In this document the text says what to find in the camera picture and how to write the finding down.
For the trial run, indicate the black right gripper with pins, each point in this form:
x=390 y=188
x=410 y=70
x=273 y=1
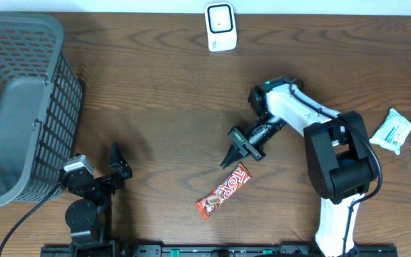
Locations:
x=242 y=145

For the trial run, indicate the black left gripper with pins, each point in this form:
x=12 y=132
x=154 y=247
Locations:
x=120 y=165

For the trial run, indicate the red Top chocolate bar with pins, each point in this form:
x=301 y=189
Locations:
x=209 y=204

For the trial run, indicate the teal wet wipes pack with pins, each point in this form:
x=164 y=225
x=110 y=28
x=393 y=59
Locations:
x=392 y=134

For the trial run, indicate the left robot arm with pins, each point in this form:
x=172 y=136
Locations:
x=90 y=217

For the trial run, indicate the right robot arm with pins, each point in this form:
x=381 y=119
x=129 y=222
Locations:
x=342 y=166

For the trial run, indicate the white barcode scanner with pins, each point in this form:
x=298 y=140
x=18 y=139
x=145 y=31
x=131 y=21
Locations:
x=220 y=26

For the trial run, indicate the grey plastic mesh basket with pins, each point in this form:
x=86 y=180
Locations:
x=40 y=106

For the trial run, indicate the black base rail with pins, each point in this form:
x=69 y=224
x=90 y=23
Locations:
x=286 y=249

